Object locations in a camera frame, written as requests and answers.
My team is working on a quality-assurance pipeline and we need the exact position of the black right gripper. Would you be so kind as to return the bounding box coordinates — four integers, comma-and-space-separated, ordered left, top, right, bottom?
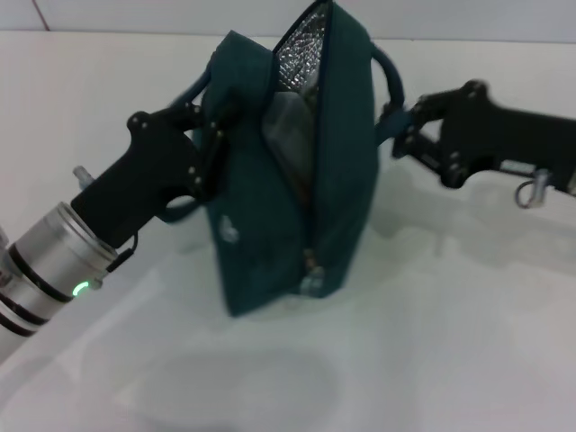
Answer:
390, 79, 576, 195

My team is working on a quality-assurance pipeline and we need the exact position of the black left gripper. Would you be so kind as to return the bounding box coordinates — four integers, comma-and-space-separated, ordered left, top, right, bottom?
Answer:
70, 101, 240, 249

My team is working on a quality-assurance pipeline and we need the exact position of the grey right wrist cable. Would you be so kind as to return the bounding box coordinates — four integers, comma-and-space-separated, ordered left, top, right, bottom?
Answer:
514, 168, 554, 209

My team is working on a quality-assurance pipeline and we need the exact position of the dark teal insulated lunch bag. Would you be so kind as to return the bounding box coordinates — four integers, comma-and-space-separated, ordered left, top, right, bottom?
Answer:
161, 0, 409, 320

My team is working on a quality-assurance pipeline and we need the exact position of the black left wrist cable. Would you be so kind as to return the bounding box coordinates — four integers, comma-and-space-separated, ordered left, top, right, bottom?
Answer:
104, 232, 141, 275

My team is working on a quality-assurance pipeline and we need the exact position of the clear blue-rimmed plastic food container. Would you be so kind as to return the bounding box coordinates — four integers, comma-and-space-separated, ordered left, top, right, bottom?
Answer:
262, 92, 317, 206

